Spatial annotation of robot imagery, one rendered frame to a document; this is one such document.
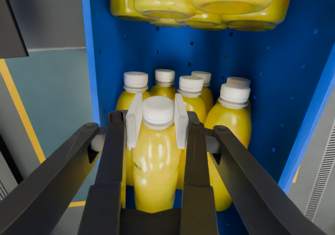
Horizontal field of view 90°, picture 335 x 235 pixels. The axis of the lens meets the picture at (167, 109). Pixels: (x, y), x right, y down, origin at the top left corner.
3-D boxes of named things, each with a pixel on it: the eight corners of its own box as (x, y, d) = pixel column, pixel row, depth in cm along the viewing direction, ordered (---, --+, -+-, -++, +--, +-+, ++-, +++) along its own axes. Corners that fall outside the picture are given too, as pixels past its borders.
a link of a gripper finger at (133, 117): (135, 148, 14) (126, 148, 14) (142, 115, 21) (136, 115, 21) (134, 117, 13) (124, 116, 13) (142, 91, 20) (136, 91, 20)
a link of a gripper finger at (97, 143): (123, 153, 13) (82, 153, 12) (132, 122, 17) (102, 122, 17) (121, 136, 12) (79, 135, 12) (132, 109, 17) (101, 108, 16)
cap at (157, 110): (158, 105, 23) (158, 94, 22) (180, 117, 21) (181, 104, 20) (135, 115, 21) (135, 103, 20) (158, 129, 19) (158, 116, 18)
